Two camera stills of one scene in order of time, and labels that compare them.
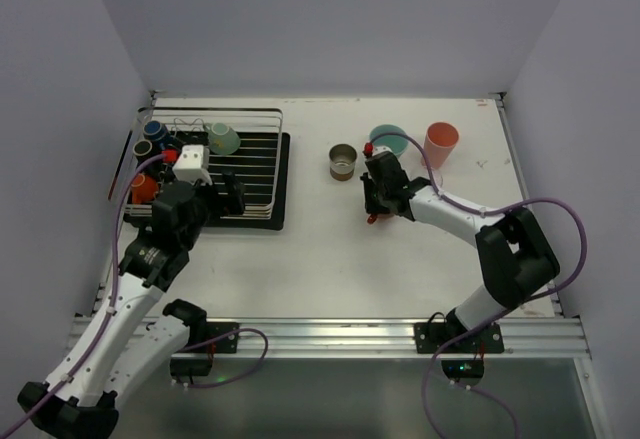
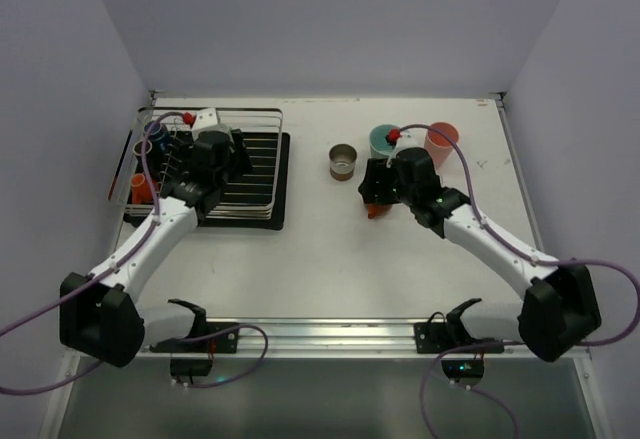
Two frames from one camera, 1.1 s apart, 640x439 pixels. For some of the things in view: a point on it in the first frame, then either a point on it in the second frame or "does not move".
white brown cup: (342, 160) does not move
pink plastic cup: (441, 139) does not move
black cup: (142, 150) does not move
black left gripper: (220, 197) to (239, 154)
